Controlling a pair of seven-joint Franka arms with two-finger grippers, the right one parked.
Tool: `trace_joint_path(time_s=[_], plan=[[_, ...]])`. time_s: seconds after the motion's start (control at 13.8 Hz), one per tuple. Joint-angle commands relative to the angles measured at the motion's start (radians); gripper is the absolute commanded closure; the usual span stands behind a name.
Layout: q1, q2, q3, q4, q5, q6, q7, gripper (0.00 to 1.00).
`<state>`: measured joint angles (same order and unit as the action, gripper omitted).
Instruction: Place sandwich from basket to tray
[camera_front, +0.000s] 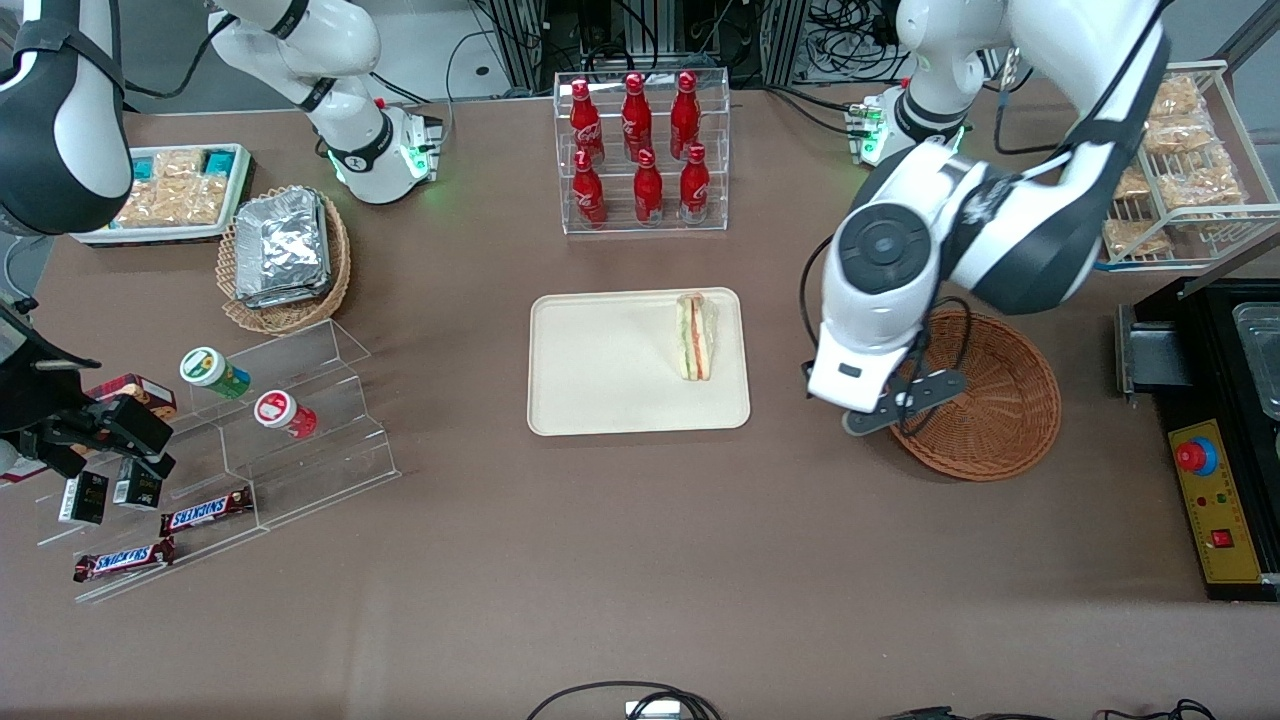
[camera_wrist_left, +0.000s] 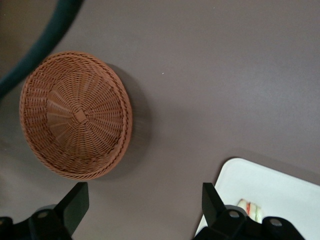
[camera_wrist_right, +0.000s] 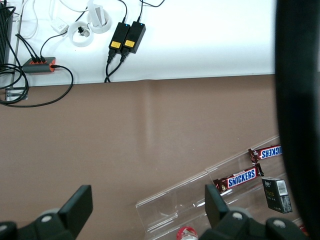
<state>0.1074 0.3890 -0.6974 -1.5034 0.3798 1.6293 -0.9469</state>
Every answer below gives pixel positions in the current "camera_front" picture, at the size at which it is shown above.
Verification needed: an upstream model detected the yellow control panel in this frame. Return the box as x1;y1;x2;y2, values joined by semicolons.
1168;418;1263;584

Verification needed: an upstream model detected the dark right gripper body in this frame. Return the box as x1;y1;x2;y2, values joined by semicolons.
0;310;99;469

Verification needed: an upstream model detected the black machine housing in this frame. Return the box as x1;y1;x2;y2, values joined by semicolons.
1115;275;1280;603

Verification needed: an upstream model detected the small black box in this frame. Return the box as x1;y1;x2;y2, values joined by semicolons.
112;458;163;511
58;470;109;527

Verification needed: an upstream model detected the clear acrylic bottle rack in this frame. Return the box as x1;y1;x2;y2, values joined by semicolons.
553;68;731;237

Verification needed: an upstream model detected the green lid cup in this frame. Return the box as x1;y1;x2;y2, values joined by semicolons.
179;346;253;401

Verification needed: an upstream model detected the silver foil packet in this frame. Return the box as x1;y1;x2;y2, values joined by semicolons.
234;190;331;297
240;280;334;310

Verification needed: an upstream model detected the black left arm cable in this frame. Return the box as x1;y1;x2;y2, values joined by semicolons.
798;0;1166;421

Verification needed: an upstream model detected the brown wicker basket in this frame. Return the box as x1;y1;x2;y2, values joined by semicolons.
885;308;1063;483

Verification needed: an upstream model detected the brown snickers bar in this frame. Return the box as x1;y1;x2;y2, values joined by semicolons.
72;538;177;584
160;486;255;538

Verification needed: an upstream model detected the red cola bottle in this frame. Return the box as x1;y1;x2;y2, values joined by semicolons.
669;71;702;160
569;80;606;167
679;144;711;224
633;149;665;226
621;72;653;162
572;150;608;229

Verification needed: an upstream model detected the black cable bundle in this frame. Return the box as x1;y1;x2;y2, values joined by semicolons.
805;0;916;87

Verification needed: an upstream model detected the black cable loop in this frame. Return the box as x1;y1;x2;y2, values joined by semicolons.
525;681;723;720

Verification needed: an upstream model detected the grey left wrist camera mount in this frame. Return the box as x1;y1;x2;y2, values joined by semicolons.
843;370;967;437

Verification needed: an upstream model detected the beige plastic tray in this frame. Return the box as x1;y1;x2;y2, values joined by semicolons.
527;287;752;438

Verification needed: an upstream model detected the white snack tray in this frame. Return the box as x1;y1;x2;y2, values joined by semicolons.
72;143;253;247

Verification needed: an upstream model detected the clear acrylic step stand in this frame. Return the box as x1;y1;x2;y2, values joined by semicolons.
35;318;403;604

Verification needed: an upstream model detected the white wire rack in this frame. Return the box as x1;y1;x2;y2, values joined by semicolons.
1096;60;1280;271

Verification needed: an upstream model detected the dark red carton box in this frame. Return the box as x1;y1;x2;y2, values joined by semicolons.
85;373;178;421

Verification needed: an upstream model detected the red lid cup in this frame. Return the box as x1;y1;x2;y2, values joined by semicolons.
253;390;319;441

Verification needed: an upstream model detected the light tan wicker basket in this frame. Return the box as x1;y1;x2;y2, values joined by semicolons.
216;185;353;336

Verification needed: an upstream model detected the clear bag of crackers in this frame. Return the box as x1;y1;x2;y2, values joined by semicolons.
115;150;231;229

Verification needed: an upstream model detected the aluminium frame rig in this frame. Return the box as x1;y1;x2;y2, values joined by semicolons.
470;0;813;93

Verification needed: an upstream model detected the triangle sandwich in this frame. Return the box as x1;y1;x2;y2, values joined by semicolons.
675;291;720;382

